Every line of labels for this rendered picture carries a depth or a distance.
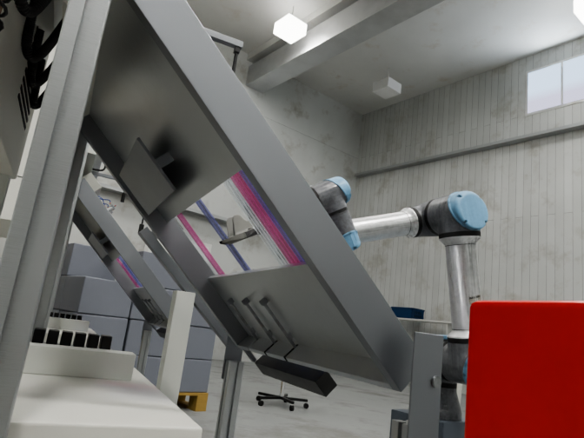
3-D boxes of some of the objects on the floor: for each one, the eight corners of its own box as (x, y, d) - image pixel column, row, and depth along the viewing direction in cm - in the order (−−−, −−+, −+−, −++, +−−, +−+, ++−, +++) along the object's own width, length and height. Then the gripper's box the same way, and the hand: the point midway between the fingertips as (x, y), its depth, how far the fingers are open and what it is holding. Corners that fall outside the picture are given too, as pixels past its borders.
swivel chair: (285, 401, 516) (295, 320, 535) (318, 411, 473) (328, 322, 492) (242, 400, 485) (254, 314, 504) (273, 411, 442) (285, 316, 461)
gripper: (280, 192, 125) (204, 219, 115) (296, 183, 116) (216, 212, 106) (292, 222, 125) (217, 253, 115) (309, 217, 116) (231, 248, 106)
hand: (227, 243), depth 111 cm, fingers closed, pressing on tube
